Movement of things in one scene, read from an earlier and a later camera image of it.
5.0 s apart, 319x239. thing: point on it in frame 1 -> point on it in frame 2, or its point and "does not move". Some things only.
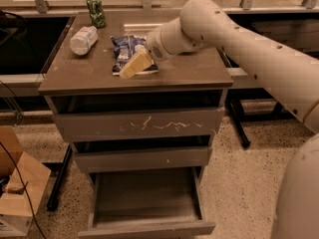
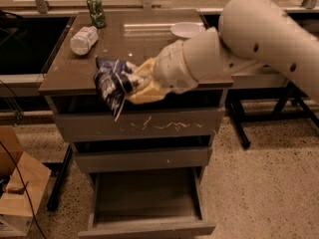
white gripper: (156, 47) -> (171, 68)
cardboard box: (15, 216) does not move
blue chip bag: (125, 48) -> (114, 80)
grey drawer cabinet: (144, 138) does not move
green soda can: (97, 12) does not move
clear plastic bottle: (83, 40) does not move
